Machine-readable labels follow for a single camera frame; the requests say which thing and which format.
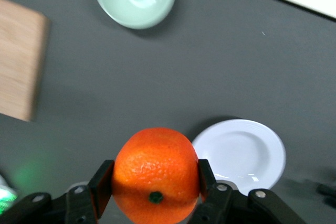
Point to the white round plate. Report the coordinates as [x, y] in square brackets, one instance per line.
[241, 153]

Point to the orange mandarin fruit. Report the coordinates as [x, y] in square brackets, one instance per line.
[155, 169]

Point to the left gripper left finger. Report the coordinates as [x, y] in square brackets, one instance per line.
[78, 203]

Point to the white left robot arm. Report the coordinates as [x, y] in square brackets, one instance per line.
[5, 195]

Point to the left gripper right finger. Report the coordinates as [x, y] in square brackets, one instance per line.
[223, 205]

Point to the wooden cutting board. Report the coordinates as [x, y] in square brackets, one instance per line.
[18, 61]

